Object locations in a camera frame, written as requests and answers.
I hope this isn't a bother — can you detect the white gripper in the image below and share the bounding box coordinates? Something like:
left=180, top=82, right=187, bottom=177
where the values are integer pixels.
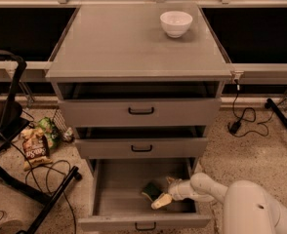
left=151, top=176, right=194, bottom=210

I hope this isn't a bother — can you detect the white ceramic bowl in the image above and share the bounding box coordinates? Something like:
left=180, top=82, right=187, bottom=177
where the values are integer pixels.
left=160, top=11, right=193, bottom=38

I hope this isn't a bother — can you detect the black metal stand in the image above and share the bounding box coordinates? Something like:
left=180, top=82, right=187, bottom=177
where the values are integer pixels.
left=0, top=50, right=82, bottom=234

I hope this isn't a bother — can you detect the wire basket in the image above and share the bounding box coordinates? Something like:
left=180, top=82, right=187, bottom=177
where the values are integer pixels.
left=52, top=109, right=74, bottom=142

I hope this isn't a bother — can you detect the black floor cable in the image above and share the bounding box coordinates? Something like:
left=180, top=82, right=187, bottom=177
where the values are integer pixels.
left=10, top=139, right=78, bottom=234

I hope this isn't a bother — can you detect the grey top drawer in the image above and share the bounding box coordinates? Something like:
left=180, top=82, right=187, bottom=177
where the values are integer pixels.
left=59, top=98, right=221, bottom=127

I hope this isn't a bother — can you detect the grey open bottom drawer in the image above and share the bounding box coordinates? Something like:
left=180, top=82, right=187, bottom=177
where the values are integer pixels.
left=79, top=158, right=210, bottom=232

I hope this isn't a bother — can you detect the grey metal drawer cabinet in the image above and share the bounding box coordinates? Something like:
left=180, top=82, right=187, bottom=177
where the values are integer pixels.
left=45, top=2, right=234, bottom=171

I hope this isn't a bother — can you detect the brown snack bag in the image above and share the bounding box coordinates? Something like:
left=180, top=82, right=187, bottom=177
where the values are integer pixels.
left=21, top=128, right=52, bottom=171

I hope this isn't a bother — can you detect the green snack bag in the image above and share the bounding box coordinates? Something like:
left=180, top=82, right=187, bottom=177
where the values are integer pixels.
left=38, top=117, right=61, bottom=149

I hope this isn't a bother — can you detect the grey middle drawer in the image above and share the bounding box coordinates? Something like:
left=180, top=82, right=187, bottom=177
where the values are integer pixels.
left=75, top=137, right=208, bottom=159

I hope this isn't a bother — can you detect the green and yellow sponge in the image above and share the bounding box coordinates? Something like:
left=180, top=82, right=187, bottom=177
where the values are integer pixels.
left=142, top=182, right=162, bottom=202

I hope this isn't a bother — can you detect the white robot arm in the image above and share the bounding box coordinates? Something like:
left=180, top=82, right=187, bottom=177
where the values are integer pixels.
left=151, top=173, right=287, bottom=234

